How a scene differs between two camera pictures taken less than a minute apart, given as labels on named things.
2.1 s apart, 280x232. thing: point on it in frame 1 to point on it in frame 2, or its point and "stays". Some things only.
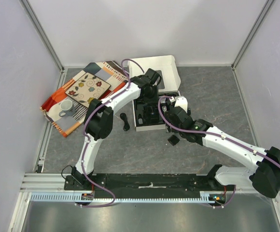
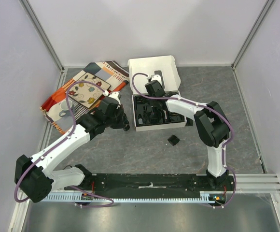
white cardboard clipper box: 169,78 stays
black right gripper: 170,123 to 153,106
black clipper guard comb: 173,139 stays
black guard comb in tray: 154,119 stays
